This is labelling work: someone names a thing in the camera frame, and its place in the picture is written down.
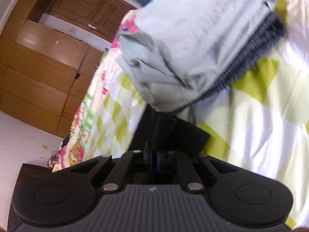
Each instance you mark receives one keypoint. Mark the checkered cartoon bed quilt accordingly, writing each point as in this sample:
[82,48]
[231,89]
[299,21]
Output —
[259,123]

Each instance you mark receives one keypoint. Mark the black pants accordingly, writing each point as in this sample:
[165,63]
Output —
[157,134]

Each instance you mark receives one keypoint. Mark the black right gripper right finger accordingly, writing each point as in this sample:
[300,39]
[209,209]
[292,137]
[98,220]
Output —
[200,173]

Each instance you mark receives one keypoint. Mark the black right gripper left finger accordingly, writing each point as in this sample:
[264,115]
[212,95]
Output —
[106,174]

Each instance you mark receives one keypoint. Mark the wooden wardrobe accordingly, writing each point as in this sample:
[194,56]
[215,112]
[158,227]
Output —
[49,53]

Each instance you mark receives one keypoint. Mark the dark striped folded garment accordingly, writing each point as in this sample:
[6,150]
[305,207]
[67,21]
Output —
[267,36]

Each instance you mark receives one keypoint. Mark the light grey folded garment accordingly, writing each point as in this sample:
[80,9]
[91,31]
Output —
[176,50]

